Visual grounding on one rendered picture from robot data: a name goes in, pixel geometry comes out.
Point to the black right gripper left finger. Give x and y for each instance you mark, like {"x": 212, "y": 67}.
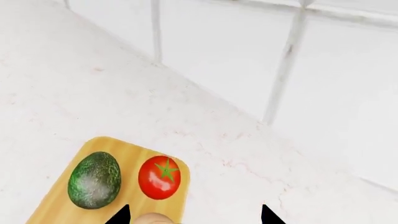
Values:
{"x": 122, "y": 217}

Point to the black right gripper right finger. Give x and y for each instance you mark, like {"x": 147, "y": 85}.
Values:
{"x": 270, "y": 217}

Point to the tan onion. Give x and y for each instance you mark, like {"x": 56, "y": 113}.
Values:
{"x": 154, "y": 219}

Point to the dark green avocado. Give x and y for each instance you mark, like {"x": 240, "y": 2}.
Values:
{"x": 94, "y": 180}

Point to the red tomato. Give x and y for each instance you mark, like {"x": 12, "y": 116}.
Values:
{"x": 159, "y": 177}

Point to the wooden cutting board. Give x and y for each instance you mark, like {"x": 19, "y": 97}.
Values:
{"x": 130, "y": 149}

